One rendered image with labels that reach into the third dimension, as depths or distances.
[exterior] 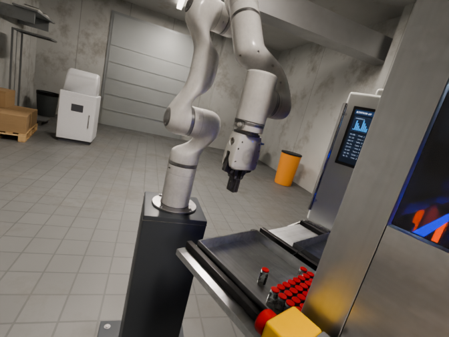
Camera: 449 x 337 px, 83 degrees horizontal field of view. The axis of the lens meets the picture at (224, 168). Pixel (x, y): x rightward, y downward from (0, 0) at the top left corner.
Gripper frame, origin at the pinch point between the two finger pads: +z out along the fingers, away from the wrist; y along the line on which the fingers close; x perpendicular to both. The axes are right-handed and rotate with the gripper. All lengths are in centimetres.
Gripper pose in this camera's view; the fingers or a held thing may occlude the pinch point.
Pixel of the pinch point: (233, 184)
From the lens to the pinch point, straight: 74.0
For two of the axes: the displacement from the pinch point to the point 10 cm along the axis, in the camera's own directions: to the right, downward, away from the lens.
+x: -6.2, -3.3, 7.2
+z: -2.4, 9.4, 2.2
